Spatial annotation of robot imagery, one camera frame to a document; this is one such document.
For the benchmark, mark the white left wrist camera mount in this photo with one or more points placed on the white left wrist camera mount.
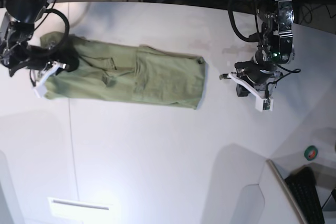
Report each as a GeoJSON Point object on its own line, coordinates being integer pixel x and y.
{"type": "Point", "coordinates": [261, 91]}

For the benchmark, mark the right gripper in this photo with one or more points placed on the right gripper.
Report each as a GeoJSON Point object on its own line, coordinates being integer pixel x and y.
{"type": "Point", "coordinates": [38, 58]}

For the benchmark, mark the green t-shirt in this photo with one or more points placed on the green t-shirt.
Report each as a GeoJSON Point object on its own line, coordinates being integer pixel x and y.
{"type": "Point", "coordinates": [132, 74]}

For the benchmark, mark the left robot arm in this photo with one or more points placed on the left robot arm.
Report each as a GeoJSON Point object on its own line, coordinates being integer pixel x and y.
{"type": "Point", "coordinates": [275, 44]}

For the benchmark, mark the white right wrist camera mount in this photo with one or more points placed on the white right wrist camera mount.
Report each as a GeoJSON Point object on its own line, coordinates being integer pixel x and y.
{"type": "Point", "coordinates": [39, 87]}

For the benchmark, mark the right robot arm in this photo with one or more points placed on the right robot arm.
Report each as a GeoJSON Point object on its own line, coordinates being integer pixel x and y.
{"type": "Point", "coordinates": [21, 20]}

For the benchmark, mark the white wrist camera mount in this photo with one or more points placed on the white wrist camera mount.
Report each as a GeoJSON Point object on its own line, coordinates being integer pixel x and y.
{"type": "Point", "coordinates": [39, 87]}
{"type": "Point", "coordinates": [261, 91]}

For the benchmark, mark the black keyboard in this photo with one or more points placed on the black keyboard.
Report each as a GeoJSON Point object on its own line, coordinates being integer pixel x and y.
{"type": "Point", "coordinates": [302, 185]}

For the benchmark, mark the green tape roll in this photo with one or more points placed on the green tape roll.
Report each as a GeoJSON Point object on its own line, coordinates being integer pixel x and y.
{"type": "Point", "coordinates": [311, 153]}

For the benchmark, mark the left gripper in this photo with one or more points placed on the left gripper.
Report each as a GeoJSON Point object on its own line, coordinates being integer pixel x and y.
{"type": "Point", "coordinates": [259, 73]}

